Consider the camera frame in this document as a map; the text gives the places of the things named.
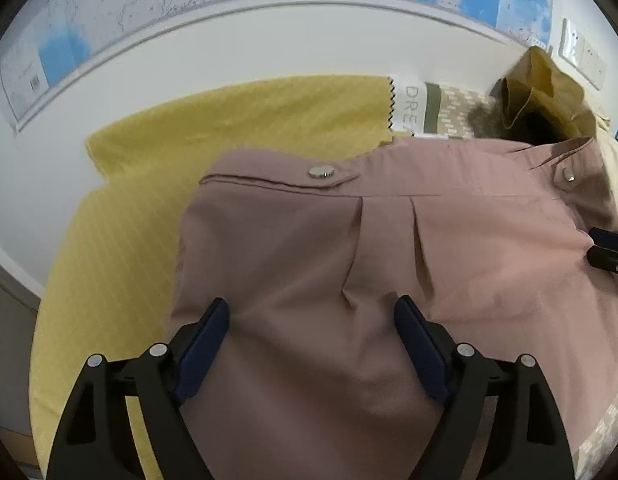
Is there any cream garment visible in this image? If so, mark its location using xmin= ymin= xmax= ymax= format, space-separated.
xmin=594 ymin=114 xmax=618 ymax=214

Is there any mustard yellow garment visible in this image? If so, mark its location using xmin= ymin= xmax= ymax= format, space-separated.
xmin=500 ymin=47 xmax=596 ymax=145

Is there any left white wall socket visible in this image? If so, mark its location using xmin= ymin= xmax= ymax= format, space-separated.
xmin=559 ymin=18 xmax=583 ymax=67

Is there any patterned yellow bed sheet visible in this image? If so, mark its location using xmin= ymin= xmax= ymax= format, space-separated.
xmin=28 ymin=74 xmax=618 ymax=480

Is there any pink coat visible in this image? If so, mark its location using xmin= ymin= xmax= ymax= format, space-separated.
xmin=167 ymin=138 xmax=618 ymax=479

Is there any white wall switch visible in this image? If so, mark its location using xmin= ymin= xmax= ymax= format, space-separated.
xmin=590 ymin=52 xmax=607 ymax=90

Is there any middle white wall socket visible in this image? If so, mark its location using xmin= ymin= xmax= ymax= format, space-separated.
xmin=574 ymin=36 xmax=597 ymax=77

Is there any white wall socket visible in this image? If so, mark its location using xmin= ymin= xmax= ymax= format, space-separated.
xmin=559 ymin=18 xmax=583 ymax=67
xmin=574 ymin=36 xmax=597 ymax=77

